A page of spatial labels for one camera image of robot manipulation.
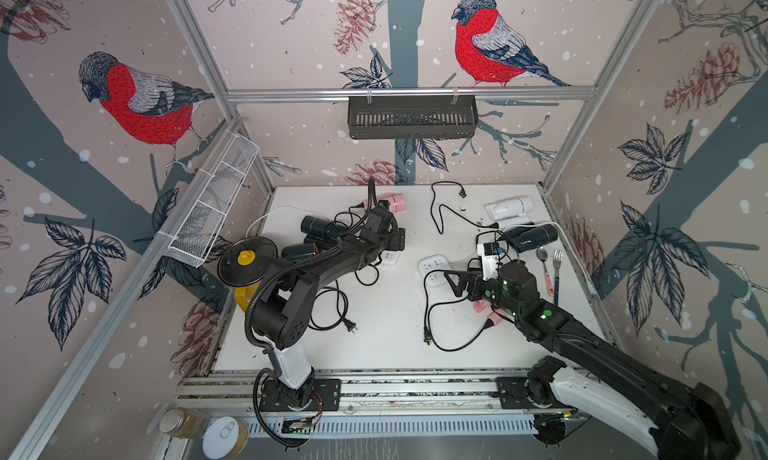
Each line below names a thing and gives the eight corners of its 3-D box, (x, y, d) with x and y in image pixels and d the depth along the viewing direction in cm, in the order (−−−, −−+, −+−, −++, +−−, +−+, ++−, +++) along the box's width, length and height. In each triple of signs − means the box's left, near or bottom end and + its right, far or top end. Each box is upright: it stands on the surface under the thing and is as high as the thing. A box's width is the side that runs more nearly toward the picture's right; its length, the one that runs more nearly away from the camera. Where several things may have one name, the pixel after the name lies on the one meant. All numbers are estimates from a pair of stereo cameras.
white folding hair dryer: (490, 225, 111) (494, 214, 106) (485, 208, 116) (490, 197, 111) (530, 225, 111) (537, 214, 106) (524, 208, 116) (530, 197, 111)
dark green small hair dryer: (296, 239, 105) (293, 232, 102) (308, 221, 110) (306, 214, 107) (334, 250, 102) (332, 244, 98) (345, 232, 107) (343, 225, 104)
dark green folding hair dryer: (515, 254, 100) (518, 248, 97) (503, 235, 105) (506, 229, 102) (558, 242, 103) (563, 236, 100) (544, 225, 108) (548, 219, 105)
